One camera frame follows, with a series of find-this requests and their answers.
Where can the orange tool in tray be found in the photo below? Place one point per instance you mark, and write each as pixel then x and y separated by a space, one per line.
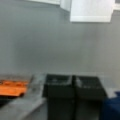
pixel 13 88

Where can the white box on table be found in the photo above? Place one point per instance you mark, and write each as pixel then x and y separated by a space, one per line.
pixel 88 10

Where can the grey jewelry box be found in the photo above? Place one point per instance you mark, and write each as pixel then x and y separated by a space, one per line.
pixel 72 97

